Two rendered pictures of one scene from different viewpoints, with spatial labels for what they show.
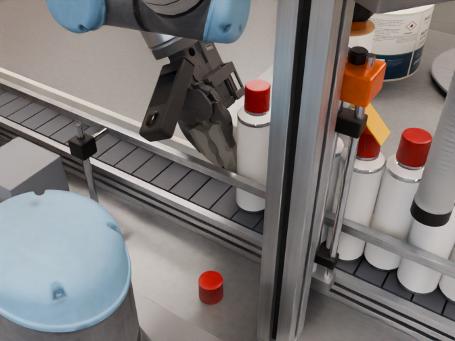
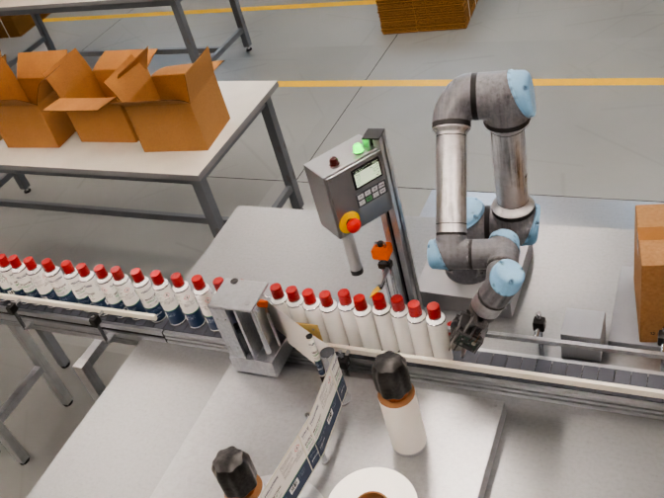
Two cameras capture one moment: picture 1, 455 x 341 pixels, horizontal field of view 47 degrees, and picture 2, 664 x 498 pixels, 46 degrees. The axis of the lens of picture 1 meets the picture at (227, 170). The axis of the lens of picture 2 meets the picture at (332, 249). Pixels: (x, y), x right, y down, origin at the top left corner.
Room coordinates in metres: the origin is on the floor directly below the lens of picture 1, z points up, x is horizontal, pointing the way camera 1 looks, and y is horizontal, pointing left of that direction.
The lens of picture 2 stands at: (2.01, -0.25, 2.47)
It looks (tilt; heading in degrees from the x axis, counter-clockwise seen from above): 38 degrees down; 180
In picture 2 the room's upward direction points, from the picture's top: 17 degrees counter-clockwise
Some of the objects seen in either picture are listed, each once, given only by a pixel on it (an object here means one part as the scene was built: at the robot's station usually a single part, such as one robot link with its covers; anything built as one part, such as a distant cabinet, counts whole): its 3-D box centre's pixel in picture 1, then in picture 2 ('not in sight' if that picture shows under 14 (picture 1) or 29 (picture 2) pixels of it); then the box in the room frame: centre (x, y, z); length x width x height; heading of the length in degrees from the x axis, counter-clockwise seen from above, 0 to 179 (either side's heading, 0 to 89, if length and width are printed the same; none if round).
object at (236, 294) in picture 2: not in sight; (238, 293); (0.38, -0.52, 1.14); 0.14 x 0.11 x 0.01; 57
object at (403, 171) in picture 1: (398, 202); (366, 324); (0.47, -0.21, 0.98); 0.05 x 0.05 x 0.20
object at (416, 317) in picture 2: not in sight; (419, 331); (0.56, -0.08, 0.98); 0.05 x 0.05 x 0.20
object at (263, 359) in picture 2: not in sight; (252, 326); (0.38, -0.52, 1.01); 0.14 x 0.13 x 0.26; 57
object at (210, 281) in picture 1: (210, 287); not in sight; (0.45, 0.02, 0.85); 0.03 x 0.03 x 0.03
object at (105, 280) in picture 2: not in sight; (111, 290); (-0.01, -0.96, 0.98); 0.05 x 0.05 x 0.20
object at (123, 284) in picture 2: not in sight; (127, 292); (0.02, -0.90, 0.98); 0.05 x 0.05 x 0.20
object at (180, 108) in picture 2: not in sight; (172, 98); (-1.31, -0.74, 0.97); 0.51 x 0.42 x 0.37; 152
